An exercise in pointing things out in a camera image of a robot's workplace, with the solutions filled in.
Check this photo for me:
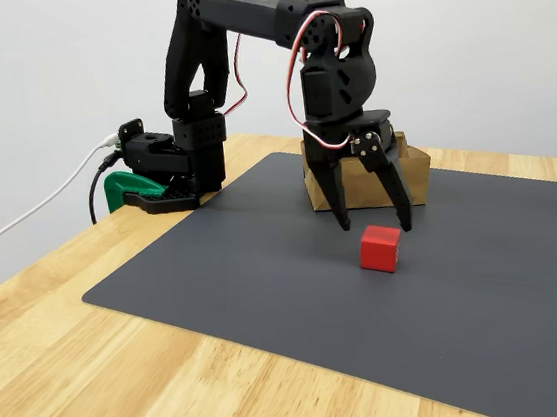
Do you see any red rectangular block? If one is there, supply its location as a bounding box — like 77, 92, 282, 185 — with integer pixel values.
355, 221, 407, 278

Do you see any brown paper box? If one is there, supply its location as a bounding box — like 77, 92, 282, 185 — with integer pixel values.
299, 123, 437, 219

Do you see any dark grey rubber mat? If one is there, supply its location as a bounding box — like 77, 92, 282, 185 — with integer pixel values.
66, 119, 557, 417

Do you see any green table clamp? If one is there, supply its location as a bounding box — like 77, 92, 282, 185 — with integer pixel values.
101, 165, 171, 214

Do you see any red white servo wire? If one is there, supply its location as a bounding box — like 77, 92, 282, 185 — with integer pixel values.
277, 7, 359, 156
207, 0, 263, 121

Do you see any black cable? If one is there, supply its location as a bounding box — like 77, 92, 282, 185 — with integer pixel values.
82, 150, 131, 226

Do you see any white cable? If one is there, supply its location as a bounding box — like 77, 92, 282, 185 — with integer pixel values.
0, 132, 133, 258

